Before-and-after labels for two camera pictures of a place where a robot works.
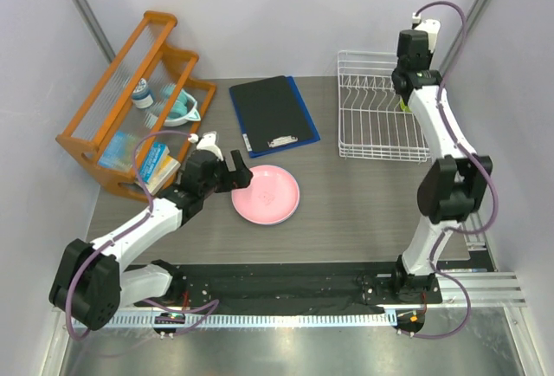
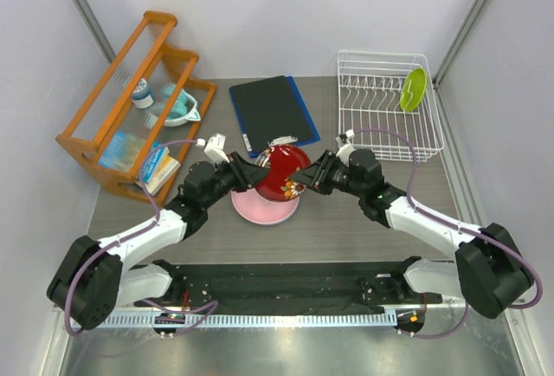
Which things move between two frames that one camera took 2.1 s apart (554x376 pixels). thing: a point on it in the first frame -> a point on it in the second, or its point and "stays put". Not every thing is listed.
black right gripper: x=428 y=55 -> x=316 y=176
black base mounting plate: x=332 y=288 stays put
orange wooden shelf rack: x=140 y=115 stays put
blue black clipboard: x=273 y=116 stays put
